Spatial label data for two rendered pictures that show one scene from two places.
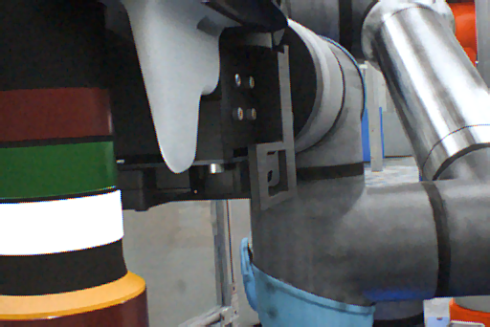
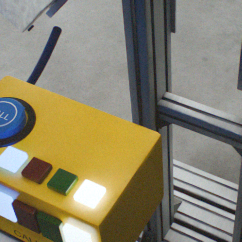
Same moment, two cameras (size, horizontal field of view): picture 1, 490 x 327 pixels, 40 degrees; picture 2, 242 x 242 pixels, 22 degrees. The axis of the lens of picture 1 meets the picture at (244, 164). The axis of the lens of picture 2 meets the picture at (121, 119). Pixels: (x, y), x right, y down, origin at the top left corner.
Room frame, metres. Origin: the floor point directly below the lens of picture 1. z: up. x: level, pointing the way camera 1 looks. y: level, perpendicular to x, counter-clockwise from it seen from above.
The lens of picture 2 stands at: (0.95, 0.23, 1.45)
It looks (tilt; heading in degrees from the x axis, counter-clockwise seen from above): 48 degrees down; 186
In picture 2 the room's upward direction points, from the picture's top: 6 degrees counter-clockwise
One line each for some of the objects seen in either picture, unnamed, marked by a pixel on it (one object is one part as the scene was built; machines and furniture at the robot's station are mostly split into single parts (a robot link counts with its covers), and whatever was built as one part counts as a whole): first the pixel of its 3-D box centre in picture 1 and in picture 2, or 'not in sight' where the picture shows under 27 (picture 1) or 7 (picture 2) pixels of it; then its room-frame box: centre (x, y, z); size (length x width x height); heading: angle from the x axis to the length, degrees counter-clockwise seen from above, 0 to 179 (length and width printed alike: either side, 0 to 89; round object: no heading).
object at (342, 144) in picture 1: (300, 98); not in sight; (0.44, -0.04, 1.44); 0.11 x 0.08 x 0.09; 161
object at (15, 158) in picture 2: not in sight; (12, 159); (0.65, 0.11, 1.08); 0.02 x 0.02 x 0.01; 61
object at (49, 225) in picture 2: not in sight; (52, 229); (0.69, 0.14, 1.04); 0.02 x 0.01 x 0.03; 61
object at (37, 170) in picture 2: not in sight; (37, 170); (0.66, 0.13, 1.08); 0.02 x 0.02 x 0.01; 61
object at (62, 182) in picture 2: not in sight; (63, 181); (0.67, 0.15, 1.08); 0.02 x 0.02 x 0.01; 61
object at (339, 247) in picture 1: (336, 247); not in sight; (0.44, -0.06, 1.34); 0.11 x 0.08 x 0.11; 88
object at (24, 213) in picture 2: not in sight; (27, 216); (0.68, 0.12, 1.04); 0.02 x 0.01 x 0.03; 61
